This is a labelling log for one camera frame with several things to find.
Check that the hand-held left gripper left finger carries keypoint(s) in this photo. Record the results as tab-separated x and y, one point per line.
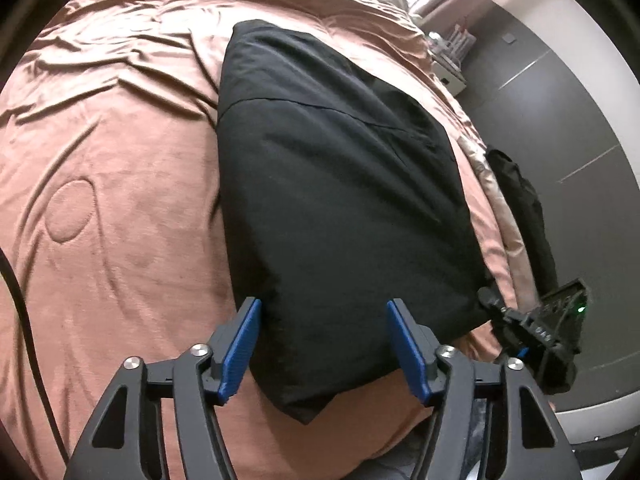
242	345

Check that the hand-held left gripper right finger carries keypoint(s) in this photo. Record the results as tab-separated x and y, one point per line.
407	345

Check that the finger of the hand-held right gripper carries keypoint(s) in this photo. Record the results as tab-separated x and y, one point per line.
515	342
492	300

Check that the black jacket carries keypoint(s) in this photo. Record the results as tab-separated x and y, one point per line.
340	185

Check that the beige duvet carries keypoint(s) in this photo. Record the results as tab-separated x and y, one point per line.
500	210

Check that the dark cloth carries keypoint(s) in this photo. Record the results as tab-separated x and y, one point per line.
525	210

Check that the white drawer cabinet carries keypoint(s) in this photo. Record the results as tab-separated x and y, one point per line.
452	77

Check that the wall switch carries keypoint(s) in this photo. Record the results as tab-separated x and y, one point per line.
509	37

